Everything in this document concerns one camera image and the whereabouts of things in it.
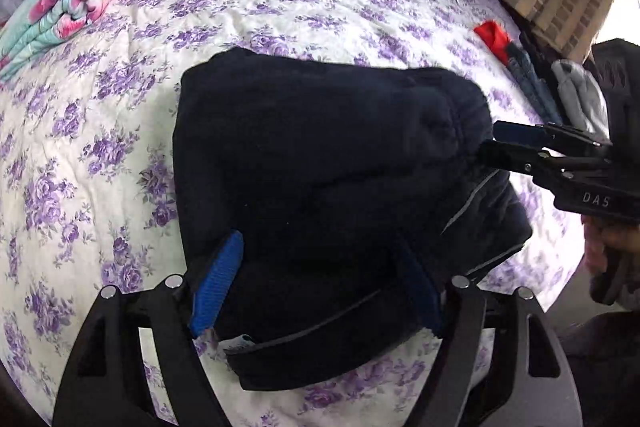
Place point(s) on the red cloth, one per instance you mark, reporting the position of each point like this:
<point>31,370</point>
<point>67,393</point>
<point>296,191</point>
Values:
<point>492,34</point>

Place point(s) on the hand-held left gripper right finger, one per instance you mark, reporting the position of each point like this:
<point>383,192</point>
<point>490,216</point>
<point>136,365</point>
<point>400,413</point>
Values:
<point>421,289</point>

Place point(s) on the grey cloth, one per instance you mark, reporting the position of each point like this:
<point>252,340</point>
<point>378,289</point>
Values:
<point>580,92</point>

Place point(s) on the blue jeans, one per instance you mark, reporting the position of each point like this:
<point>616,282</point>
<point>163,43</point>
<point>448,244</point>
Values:
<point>530,77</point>

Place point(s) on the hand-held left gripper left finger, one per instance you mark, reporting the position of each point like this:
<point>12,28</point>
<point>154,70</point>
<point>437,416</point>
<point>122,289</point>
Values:
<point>220,282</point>

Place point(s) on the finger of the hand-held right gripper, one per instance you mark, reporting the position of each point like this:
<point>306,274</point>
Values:
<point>520,134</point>
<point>505,155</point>

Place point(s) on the folded turquoise floral quilt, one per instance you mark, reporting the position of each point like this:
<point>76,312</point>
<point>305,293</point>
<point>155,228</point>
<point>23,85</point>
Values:
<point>75,7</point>

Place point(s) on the dark navy pants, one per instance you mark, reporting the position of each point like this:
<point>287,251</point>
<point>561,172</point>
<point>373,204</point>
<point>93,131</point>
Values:
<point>300,157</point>

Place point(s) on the person's right hand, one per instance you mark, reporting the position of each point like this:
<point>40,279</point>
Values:
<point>597,247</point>

